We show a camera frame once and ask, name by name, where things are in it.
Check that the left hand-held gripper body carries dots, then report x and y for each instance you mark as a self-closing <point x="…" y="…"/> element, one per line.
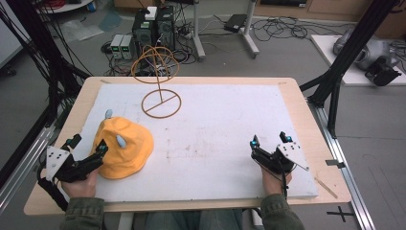
<point x="60" y="166"/>

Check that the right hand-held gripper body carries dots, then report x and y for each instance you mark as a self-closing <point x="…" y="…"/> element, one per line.
<point x="292" y="155"/>

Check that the yellow horned bucket hat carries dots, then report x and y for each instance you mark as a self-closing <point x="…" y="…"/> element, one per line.
<point x="134" y="153"/>

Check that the person's left hand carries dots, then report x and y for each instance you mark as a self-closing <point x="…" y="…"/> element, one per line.
<point x="81" y="188"/>

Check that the person's right hand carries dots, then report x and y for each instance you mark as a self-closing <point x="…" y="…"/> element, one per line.
<point x="273" y="183"/>

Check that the thin wooden stick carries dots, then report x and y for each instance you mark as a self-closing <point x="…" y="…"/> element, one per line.
<point x="326" y="188"/>

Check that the white table mat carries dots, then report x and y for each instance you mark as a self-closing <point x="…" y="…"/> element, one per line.
<point x="207" y="153"/>

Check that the black tape cross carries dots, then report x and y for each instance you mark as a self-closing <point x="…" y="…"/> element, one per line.
<point x="341" y="213"/>

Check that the white floor platform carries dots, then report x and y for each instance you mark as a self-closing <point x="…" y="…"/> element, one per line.
<point x="351" y="76"/>

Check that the person's legs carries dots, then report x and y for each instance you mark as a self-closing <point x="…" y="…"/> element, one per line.
<point x="191" y="220"/>

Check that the grey bench power supply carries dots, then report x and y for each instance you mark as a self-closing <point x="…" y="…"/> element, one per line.
<point x="127" y="47"/>
<point x="116" y="46"/>

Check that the white metal stand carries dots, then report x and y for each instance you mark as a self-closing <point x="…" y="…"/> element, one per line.
<point x="247" y="32"/>

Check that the grey helmet-shaped device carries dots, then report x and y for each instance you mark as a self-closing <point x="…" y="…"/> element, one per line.
<point x="373" y="52"/>

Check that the black flat box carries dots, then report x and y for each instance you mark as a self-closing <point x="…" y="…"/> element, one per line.
<point x="235" y="23"/>

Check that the black computer tower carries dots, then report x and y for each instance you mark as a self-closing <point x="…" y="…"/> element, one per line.
<point x="166" y="28"/>
<point x="143" y="32"/>

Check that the aluminium rail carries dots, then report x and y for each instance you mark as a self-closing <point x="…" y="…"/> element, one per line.
<point x="344" y="166"/>
<point x="22" y="169"/>

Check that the black frame strut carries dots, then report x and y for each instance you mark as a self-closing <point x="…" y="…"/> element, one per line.
<point x="38" y="41"/>
<point x="348" y="54"/>

